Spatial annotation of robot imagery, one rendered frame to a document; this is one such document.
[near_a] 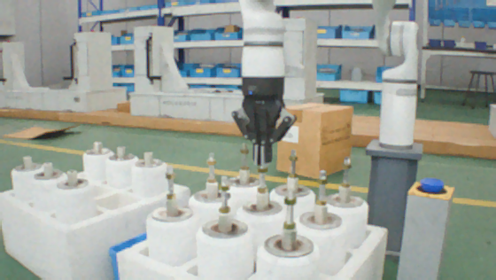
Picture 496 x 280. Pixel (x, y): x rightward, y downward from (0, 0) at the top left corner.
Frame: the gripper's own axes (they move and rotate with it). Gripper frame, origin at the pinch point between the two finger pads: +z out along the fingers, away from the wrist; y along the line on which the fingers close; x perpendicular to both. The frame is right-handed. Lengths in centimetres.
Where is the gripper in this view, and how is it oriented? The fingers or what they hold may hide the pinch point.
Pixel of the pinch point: (262, 154)
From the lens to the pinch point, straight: 74.7
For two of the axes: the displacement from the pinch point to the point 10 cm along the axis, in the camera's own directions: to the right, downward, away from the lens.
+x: 5.9, -1.6, 7.9
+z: 0.0, 9.8, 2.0
